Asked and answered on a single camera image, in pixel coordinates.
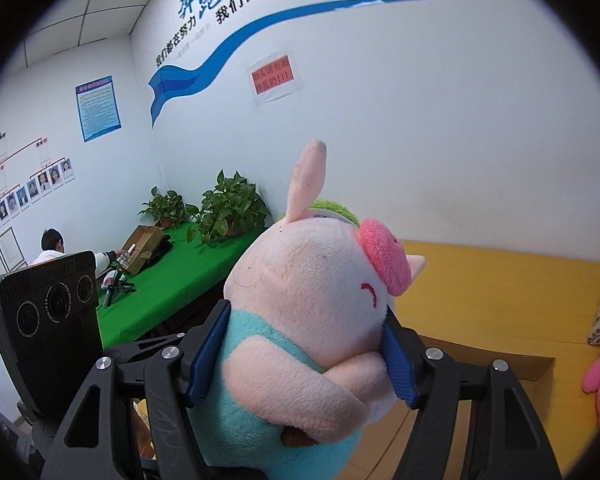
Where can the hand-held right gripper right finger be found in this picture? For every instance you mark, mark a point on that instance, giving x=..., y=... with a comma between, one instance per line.
x=399, y=360

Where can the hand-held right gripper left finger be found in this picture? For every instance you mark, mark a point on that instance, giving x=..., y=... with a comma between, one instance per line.
x=211, y=355

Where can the pink pig plush toy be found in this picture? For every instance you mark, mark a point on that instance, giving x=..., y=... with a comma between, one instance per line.
x=305, y=285

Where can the large cardboard box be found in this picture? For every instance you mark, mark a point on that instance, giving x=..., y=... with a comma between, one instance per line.
x=525, y=385

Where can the black stand device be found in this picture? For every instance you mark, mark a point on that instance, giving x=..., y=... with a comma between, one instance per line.
x=112, y=292

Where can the green cloth table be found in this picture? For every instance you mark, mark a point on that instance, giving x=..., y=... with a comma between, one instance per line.
x=180, y=280

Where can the clear bottle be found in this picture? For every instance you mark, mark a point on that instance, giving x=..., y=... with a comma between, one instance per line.
x=126, y=260

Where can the small cardboard box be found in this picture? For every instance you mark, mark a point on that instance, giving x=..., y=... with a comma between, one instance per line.
x=147, y=242

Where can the large potted plant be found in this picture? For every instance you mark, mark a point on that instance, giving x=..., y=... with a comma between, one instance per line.
x=230, y=205

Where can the small potted plant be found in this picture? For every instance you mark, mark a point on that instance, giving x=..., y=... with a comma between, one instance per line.
x=167, y=207

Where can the wall portrait photo chart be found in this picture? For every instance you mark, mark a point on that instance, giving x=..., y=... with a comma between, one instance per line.
x=42, y=180

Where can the blue framed wall poster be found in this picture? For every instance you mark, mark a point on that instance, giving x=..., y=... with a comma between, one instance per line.
x=97, y=109

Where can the blue ribbon wall decal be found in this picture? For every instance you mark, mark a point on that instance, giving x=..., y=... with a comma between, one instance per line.
x=177, y=85

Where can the red wall notice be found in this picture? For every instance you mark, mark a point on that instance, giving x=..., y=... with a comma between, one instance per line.
x=272, y=77

